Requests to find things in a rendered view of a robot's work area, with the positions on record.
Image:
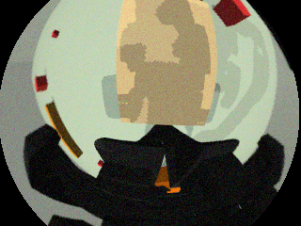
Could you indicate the orange rectangular bar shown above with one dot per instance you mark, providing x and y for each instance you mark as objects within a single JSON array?
[{"x": 61, "y": 130}]

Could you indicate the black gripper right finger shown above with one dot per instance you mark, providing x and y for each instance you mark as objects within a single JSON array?
[{"x": 183, "y": 154}]

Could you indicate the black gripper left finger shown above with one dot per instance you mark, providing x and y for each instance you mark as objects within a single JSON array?
[{"x": 146, "y": 153}]

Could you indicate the red cube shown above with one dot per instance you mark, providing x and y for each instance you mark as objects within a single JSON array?
[
  {"x": 41, "y": 83},
  {"x": 231, "y": 12}
]

